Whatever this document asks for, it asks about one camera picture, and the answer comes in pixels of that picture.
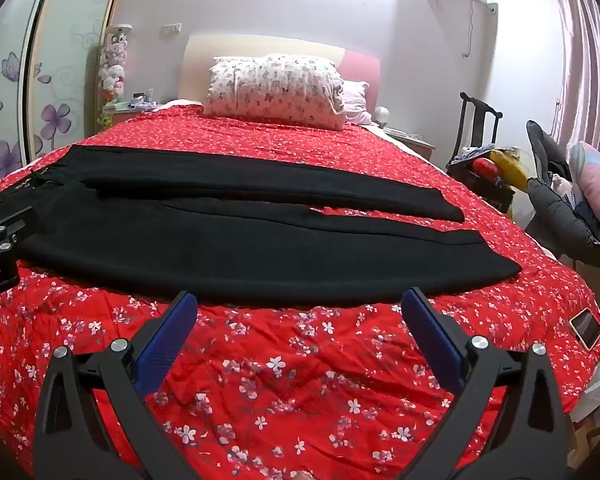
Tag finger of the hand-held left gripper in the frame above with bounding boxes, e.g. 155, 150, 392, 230
0, 205, 38, 261

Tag pink curtain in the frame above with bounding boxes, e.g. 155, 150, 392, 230
550, 0, 600, 147

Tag black pants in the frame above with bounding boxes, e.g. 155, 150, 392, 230
17, 145, 523, 307

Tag black chair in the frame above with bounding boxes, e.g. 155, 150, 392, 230
446, 91, 503, 173

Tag wooden nightstand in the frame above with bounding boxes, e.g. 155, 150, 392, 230
382, 127, 437, 162

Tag smartphone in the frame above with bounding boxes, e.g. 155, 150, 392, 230
568, 308, 600, 350

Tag cluttered bedside table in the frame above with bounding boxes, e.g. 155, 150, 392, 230
102, 91, 161, 133

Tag air conditioner cable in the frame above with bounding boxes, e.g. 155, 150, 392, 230
462, 0, 499, 59

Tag red floral bedspread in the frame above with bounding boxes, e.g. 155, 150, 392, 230
0, 101, 600, 480

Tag white floral pillow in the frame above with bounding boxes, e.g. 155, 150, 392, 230
202, 54, 348, 132

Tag red bag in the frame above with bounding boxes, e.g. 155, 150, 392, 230
472, 157, 502, 182

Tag cream and pink headboard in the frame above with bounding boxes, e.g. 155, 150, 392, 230
180, 34, 382, 126

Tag yellow bag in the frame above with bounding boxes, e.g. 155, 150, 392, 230
489, 147, 537, 193

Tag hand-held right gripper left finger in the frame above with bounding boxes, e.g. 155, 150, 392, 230
32, 290, 198, 480

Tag flower-print sliding wardrobe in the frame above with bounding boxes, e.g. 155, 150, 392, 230
0, 0, 131, 190

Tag pink pillow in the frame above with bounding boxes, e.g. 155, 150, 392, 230
340, 80, 373, 126

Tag tube of plush toys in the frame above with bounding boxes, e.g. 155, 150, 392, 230
97, 25, 131, 128

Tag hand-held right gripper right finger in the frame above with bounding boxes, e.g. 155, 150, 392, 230
400, 287, 578, 480

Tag grey padded jacket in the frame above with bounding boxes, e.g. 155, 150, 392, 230
524, 120, 600, 267

